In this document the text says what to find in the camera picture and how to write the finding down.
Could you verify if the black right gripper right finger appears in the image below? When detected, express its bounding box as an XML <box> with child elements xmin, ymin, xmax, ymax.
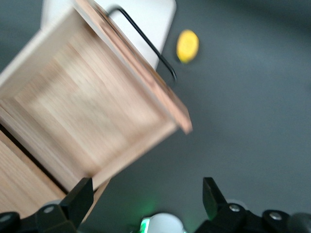
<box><xmin>194</xmin><ymin>177</ymin><xmax>294</xmax><ymax>233</ymax></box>

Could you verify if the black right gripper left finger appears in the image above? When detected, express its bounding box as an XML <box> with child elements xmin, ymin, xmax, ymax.
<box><xmin>0</xmin><ymin>177</ymin><xmax>94</xmax><ymax>233</ymax></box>

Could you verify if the wooden drawer with long handle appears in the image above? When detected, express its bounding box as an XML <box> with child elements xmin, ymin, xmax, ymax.
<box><xmin>0</xmin><ymin>0</ymin><xmax>194</xmax><ymax>192</ymax></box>

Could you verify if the long black drawer handle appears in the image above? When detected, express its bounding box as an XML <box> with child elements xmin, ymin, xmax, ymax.
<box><xmin>106</xmin><ymin>7</ymin><xmax>177</xmax><ymax>86</ymax></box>

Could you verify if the wooden drawer cabinet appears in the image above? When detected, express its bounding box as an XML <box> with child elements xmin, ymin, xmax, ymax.
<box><xmin>0</xmin><ymin>125</ymin><xmax>111</xmax><ymax>220</ymax></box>

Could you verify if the dark grey table mat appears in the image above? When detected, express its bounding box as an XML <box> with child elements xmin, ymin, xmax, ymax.
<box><xmin>0</xmin><ymin>0</ymin><xmax>311</xmax><ymax>233</ymax></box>

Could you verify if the yellow lemon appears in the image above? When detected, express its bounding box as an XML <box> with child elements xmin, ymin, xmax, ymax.
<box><xmin>176</xmin><ymin>29</ymin><xmax>200</xmax><ymax>65</ymax></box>

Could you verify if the beige rectangular tray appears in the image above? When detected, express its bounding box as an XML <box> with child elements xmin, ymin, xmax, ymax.
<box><xmin>40</xmin><ymin>0</ymin><xmax>177</xmax><ymax>71</ymax></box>

